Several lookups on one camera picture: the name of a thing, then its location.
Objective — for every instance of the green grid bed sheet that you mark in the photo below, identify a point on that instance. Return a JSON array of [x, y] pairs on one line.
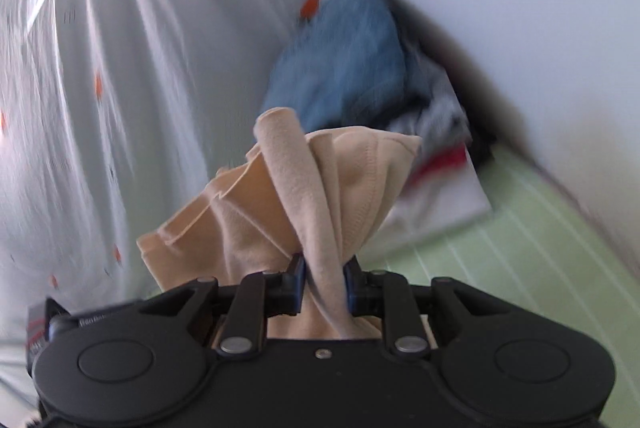
[[536, 250]]

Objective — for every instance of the folded white garment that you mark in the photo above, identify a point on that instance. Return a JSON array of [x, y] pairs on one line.
[[439, 204]]

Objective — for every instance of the beige long sleeve shirt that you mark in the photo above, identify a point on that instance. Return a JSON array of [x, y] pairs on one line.
[[321, 195]]

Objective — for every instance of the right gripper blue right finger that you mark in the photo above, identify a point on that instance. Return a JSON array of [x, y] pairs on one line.
[[387, 296]]

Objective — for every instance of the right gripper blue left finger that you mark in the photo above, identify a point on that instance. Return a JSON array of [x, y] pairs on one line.
[[247, 307]]

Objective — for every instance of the folded grey garment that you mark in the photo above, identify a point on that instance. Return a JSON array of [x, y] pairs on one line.
[[441, 123]]

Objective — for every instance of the folded blue jeans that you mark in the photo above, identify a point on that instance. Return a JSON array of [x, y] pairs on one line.
[[350, 66]]

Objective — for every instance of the grey printed bed sheet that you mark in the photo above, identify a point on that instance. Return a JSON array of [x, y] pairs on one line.
[[114, 114]]

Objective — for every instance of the folded red striped garment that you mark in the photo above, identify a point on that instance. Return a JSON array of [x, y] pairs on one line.
[[451, 159]]

